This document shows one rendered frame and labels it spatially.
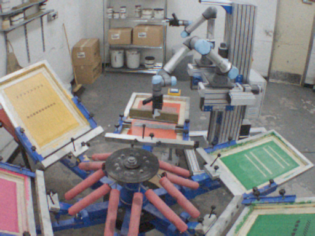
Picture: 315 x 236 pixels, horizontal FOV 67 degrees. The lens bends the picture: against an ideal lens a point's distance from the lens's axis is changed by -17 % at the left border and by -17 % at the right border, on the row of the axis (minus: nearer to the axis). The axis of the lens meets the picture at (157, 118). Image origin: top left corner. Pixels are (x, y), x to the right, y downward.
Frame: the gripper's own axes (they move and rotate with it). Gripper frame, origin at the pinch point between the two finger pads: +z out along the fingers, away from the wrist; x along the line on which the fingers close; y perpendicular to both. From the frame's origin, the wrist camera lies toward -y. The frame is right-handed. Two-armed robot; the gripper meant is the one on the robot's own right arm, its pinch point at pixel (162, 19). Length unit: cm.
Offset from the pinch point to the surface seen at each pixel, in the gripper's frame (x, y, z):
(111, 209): -230, 16, -50
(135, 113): -125, 40, -18
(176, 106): -77, 62, -38
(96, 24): 195, 92, 219
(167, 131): -122, 56, -44
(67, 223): -238, 43, -17
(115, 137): -154, 43, -13
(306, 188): -65, 161, -216
